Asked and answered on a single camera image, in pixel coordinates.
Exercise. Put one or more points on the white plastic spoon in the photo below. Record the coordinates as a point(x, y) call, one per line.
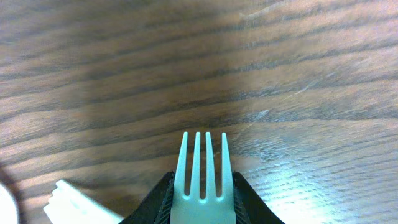
point(9, 208)

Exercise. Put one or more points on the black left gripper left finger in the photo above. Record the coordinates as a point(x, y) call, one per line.
point(156, 206)

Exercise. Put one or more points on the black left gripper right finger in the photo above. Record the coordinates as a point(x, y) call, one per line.
point(248, 206)

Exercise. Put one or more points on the white plastic utensil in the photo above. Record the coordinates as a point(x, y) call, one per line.
point(68, 205)

